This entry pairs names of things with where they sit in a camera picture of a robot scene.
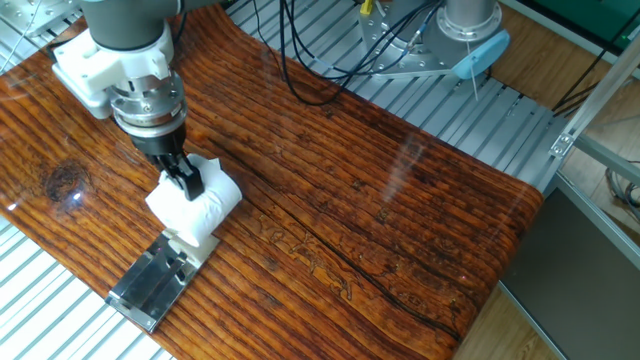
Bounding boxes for grey panel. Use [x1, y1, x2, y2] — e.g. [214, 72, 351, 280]
[499, 172, 640, 360]

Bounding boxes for silver perforated mounting plate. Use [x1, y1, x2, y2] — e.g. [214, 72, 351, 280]
[0, 0, 84, 39]

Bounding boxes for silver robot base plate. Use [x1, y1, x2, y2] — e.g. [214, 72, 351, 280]
[358, 0, 451, 79]

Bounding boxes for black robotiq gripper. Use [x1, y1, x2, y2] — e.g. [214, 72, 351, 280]
[130, 124, 206, 202]

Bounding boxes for grey coiled floor cables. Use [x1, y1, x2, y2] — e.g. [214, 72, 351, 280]
[604, 166, 640, 222]

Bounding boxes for chrome toilet paper holder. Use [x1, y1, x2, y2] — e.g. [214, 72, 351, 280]
[104, 228, 221, 334]

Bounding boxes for silver blue cable connector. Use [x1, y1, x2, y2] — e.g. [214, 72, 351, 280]
[407, 19, 432, 49]

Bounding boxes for aluminium frame profile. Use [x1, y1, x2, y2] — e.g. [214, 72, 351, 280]
[548, 34, 640, 186]

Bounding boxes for black floor cables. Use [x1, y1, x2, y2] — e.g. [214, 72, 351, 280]
[552, 47, 604, 117]

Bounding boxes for thick black cable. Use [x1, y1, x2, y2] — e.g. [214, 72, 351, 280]
[251, 0, 401, 107]

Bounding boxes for white toilet paper roll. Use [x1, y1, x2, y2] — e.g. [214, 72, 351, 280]
[144, 153, 244, 266]

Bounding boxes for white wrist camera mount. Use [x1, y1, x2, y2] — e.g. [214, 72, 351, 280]
[51, 22, 175, 120]

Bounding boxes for silver wrist coupling flange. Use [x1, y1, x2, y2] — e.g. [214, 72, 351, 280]
[108, 69, 189, 139]

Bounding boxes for thin black cable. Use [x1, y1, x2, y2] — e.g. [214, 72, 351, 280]
[292, 0, 444, 81]

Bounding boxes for glossy wood pattern mat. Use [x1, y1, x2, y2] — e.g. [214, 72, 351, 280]
[0, 4, 545, 360]

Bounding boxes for white zip tie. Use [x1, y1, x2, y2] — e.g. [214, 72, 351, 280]
[466, 41, 480, 102]

